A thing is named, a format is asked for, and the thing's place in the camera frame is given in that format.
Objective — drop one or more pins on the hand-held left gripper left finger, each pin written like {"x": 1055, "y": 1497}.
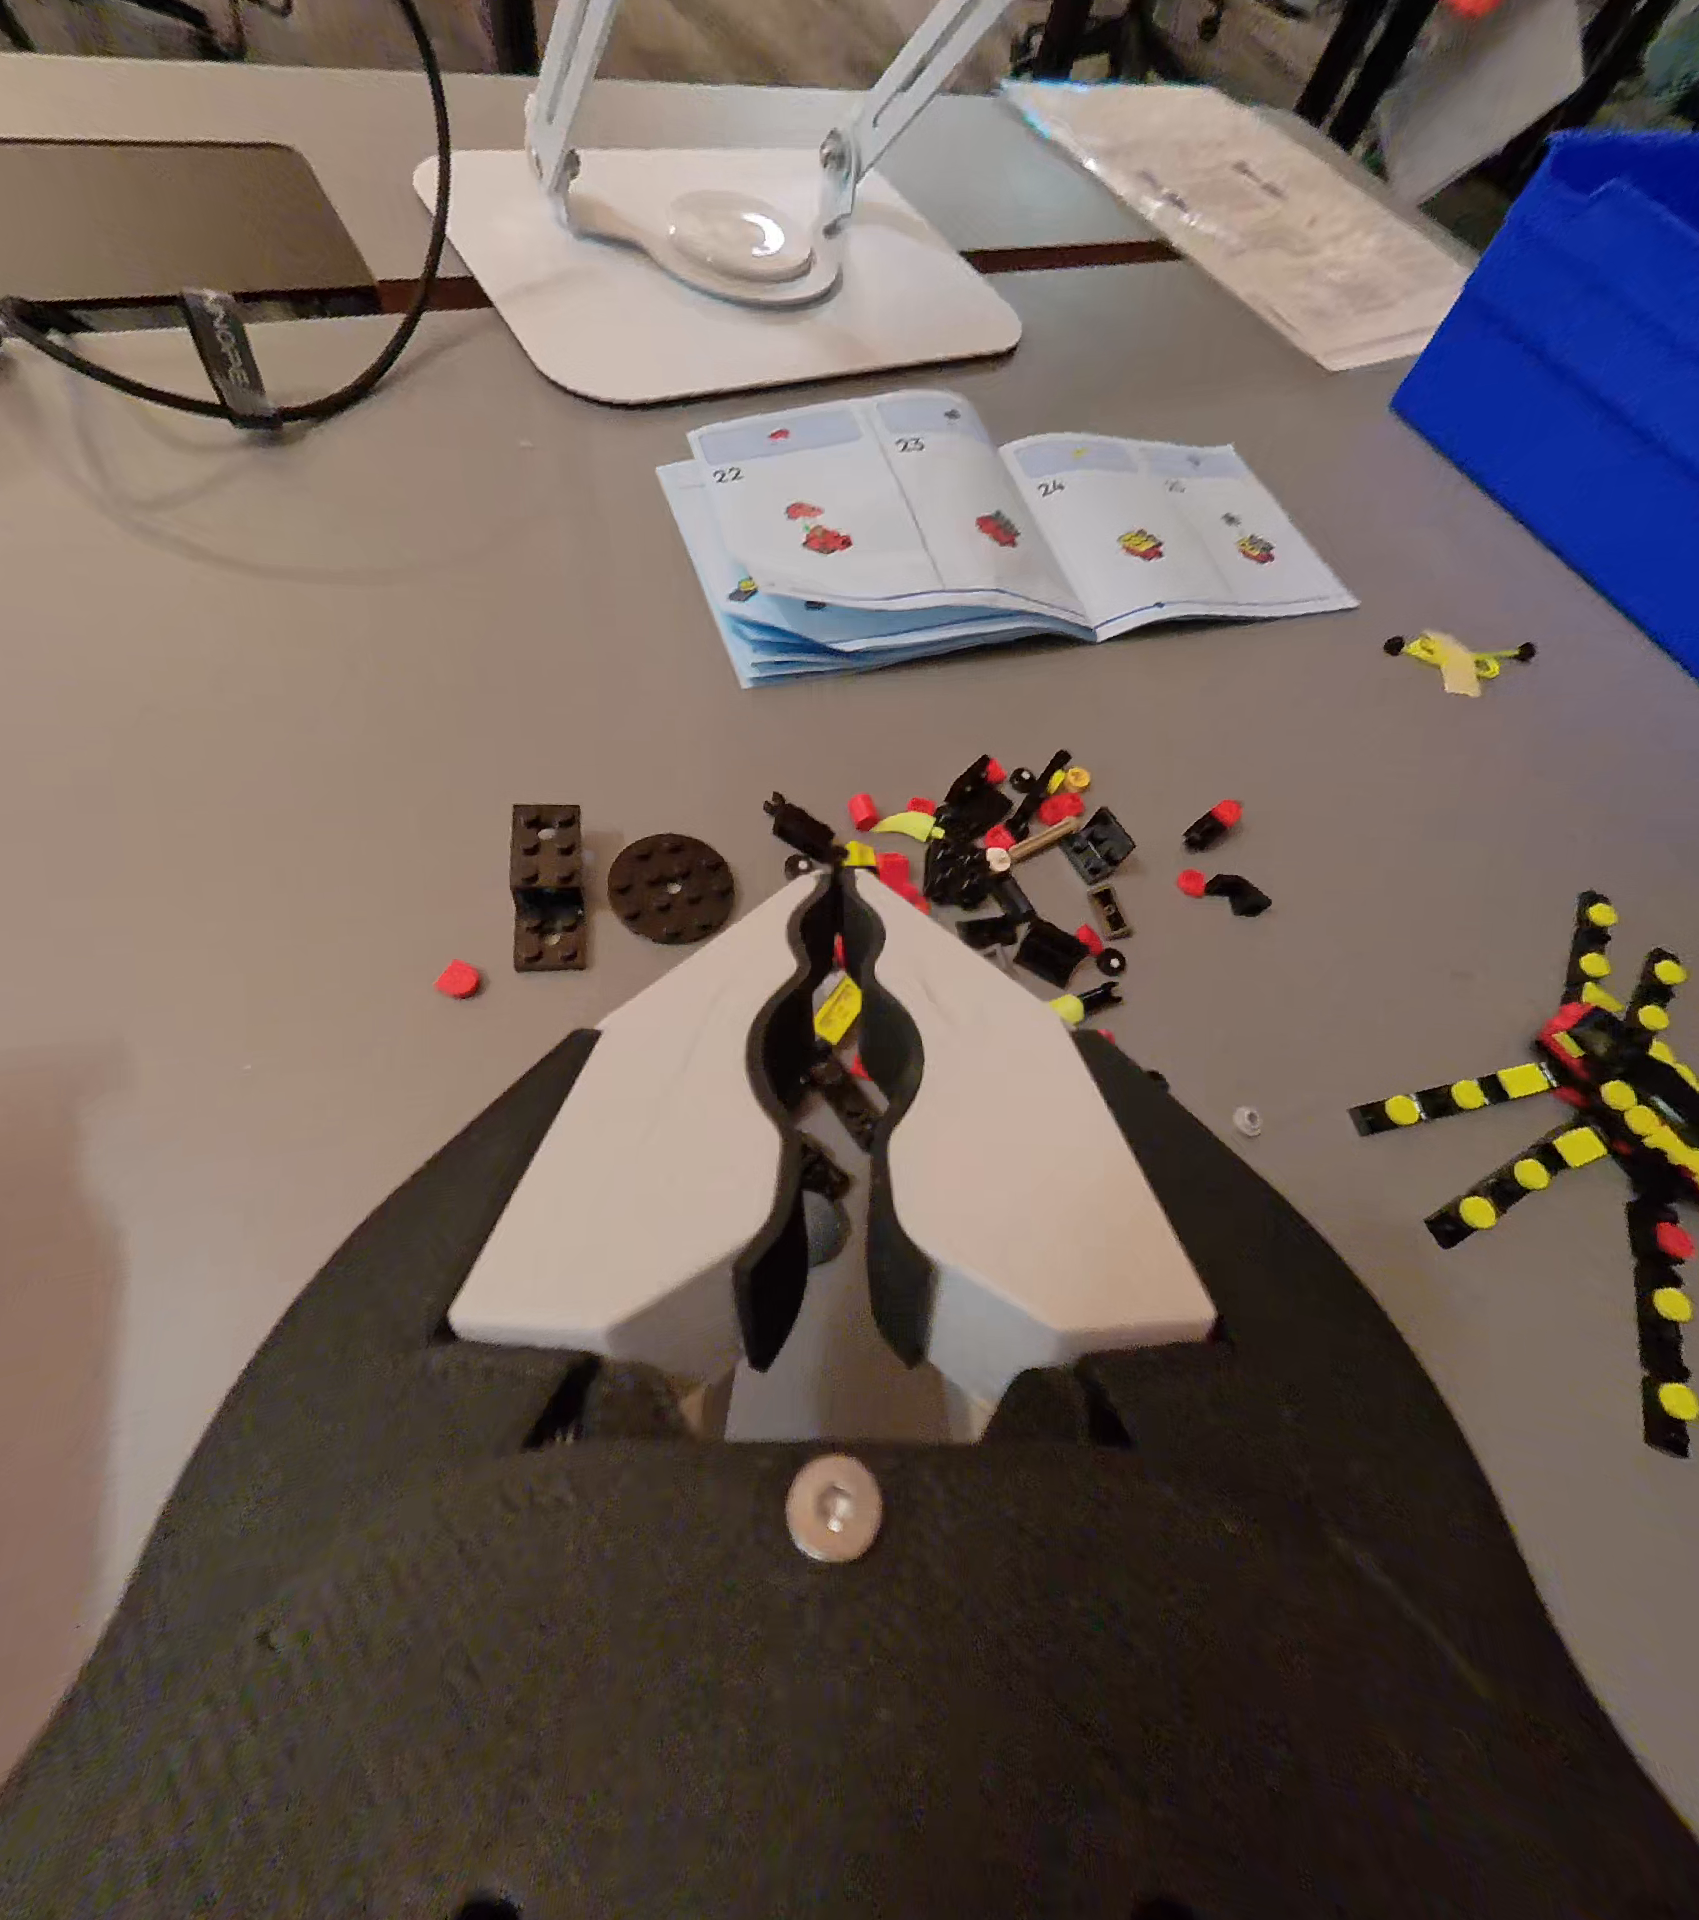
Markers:
{"x": 609, "y": 1185}

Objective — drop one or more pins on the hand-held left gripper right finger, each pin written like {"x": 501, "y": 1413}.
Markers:
{"x": 1043, "y": 1185}

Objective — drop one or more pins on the pile of lego pieces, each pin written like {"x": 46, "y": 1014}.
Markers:
{"x": 969, "y": 870}

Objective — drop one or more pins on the small red lego slope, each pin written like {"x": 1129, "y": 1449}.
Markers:
{"x": 457, "y": 981}

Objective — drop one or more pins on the round black lego plate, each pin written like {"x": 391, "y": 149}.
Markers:
{"x": 669, "y": 888}

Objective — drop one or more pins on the black lego brick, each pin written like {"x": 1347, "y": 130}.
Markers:
{"x": 545, "y": 848}

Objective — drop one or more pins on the yellow black lego spider model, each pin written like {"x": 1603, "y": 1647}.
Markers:
{"x": 1659, "y": 1111}

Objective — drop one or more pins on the lego instruction booklet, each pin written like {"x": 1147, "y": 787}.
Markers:
{"x": 939, "y": 510}

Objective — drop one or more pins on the beige tape piece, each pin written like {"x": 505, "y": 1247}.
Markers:
{"x": 1459, "y": 675}

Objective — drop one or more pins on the white desk stand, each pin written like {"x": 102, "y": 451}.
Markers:
{"x": 609, "y": 315}

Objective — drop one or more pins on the blue plastic storage bin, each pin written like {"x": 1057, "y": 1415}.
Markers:
{"x": 1659, "y": 420}

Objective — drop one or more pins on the plastic bag with papers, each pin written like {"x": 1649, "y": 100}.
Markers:
{"x": 1269, "y": 210}

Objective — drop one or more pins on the grey translucent sheet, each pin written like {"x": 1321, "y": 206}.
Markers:
{"x": 1479, "y": 91}

